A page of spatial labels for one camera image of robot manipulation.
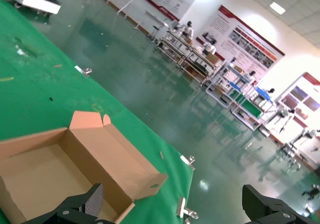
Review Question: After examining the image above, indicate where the cardboard box round hole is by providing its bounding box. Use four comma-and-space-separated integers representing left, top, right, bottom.
0, 110, 169, 224

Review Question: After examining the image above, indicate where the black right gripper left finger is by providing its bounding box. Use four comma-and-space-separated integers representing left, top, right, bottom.
24, 182, 105, 224

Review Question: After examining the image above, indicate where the metal workbench rack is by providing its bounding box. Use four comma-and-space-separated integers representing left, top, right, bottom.
156, 28, 226, 84

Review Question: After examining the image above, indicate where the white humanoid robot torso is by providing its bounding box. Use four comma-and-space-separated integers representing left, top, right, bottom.
199, 42, 217, 57
178, 20, 196, 40

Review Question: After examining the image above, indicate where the wall poster with brown pictures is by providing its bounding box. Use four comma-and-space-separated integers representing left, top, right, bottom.
274, 71, 320, 127

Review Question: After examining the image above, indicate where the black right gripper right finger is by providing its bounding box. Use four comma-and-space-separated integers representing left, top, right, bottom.
241, 183, 320, 224

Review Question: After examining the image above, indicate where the rectangular ceiling light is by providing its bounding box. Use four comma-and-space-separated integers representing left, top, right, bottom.
269, 1, 287, 16

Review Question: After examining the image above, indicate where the green table cloth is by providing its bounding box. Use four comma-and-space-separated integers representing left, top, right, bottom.
0, 0, 196, 224

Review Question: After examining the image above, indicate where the white shelving rack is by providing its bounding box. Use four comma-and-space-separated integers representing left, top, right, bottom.
204, 61, 261, 132

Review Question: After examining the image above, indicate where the large photo grid wall poster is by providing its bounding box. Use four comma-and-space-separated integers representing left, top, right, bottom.
196, 5, 286, 81

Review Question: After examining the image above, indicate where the silver binder clip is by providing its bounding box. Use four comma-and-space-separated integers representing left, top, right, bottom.
74, 65, 93, 77
176, 197, 200, 221
179, 155, 196, 171

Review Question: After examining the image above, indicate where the green topped table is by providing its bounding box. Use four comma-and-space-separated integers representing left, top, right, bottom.
238, 100, 265, 117

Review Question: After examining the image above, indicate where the black object on floor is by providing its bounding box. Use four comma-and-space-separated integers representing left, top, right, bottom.
301, 183, 320, 201

